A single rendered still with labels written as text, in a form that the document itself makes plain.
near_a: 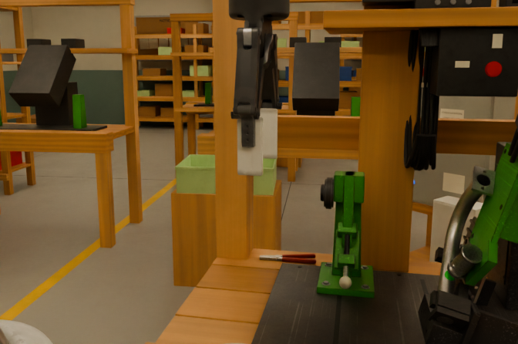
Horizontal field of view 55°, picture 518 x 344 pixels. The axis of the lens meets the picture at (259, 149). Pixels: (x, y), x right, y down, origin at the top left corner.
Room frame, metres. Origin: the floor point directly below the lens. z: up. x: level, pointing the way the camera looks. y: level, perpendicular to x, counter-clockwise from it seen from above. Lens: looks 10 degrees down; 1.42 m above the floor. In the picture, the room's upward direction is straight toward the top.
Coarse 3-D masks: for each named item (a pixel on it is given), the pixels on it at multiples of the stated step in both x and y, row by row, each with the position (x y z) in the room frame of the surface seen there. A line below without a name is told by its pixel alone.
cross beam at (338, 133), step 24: (288, 120) 1.37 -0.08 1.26; (312, 120) 1.36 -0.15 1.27; (336, 120) 1.34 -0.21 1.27; (456, 120) 1.28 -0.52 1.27; (480, 120) 1.28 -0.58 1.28; (504, 120) 1.28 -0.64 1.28; (288, 144) 1.37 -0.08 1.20; (312, 144) 1.36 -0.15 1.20; (336, 144) 1.34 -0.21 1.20; (456, 144) 1.28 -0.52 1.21; (480, 144) 1.27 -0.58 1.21
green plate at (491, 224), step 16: (496, 176) 0.92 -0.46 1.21; (512, 176) 0.84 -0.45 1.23; (496, 192) 0.89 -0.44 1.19; (512, 192) 0.83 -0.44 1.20; (496, 208) 0.86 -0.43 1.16; (512, 208) 0.84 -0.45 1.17; (480, 224) 0.91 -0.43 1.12; (496, 224) 0.83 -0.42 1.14; (512, 224) 0.84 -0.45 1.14; (480, 240) 0.88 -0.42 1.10; (496, 240) 0.83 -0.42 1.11; (512, 240) 0.84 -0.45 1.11
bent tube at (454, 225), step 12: (480, 168) 0.94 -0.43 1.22; (480, 180) 0.95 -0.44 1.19; (492, 180) 0.92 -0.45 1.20; (468, 192) 0.95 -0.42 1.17; (480, 192) 0.91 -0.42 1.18; (492, 192) 0.90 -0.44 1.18; (456, 204) 0.99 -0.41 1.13; (468, 204) 0.97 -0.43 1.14; (456, 216) 0.98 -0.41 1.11; (456, 228) 0.98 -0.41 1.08; (456, 240) 0.97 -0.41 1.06; (444, 252) 0.96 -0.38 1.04; (456, 252) 0.95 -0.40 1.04; (444, 264) 0.93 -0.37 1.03; (444, 276) 0.91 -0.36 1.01; (444, 288) 0.89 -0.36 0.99
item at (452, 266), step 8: (464, 248) 0.85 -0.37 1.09; (472, 248) 0.85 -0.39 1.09; (464, 256) 0.84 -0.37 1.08; (472, 256) 0.84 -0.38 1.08; (480, 256) 0.84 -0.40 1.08; (448, 264) 0.89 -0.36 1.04; (456, 264) 0.86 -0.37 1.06; (464, 264) 0.84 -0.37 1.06; (472, 264) 0.83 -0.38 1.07; (456, 272) 0.87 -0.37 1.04; (464, 272) 0.86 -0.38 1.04
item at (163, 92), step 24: (192, 24) 10.55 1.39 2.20; (168, 48) 10.59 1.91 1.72; (192, 48) 10.55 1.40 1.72; (144, 72) 10.69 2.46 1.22; (192, 72) 10.51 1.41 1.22; (144, 96) 10.61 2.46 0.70; (168, 96) 10.55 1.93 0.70; (192, 96) 10.52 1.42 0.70; (144, 120) 10.57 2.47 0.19; (168, 120) 10.50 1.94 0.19
